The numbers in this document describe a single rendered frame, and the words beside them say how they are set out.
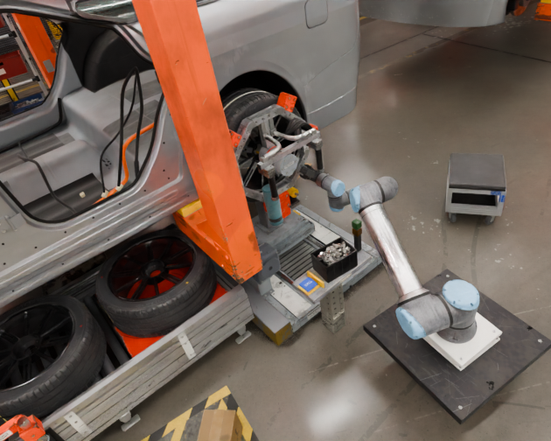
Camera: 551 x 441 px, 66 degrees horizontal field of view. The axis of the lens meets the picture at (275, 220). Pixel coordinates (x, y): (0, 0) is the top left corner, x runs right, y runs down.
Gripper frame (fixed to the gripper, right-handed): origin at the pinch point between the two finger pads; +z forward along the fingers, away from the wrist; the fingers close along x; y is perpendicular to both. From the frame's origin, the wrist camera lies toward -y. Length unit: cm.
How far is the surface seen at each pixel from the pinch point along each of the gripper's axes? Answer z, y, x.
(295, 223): -0.5, 22.5, -35.9
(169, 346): -36, -67, -108
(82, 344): -15, -101, -121
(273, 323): -48, -13, -85
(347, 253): -71, -14, -27
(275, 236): -0.3, 9.8, -48.6
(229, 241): -44, -68, -43
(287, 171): -21.5, -29.5, -3.3
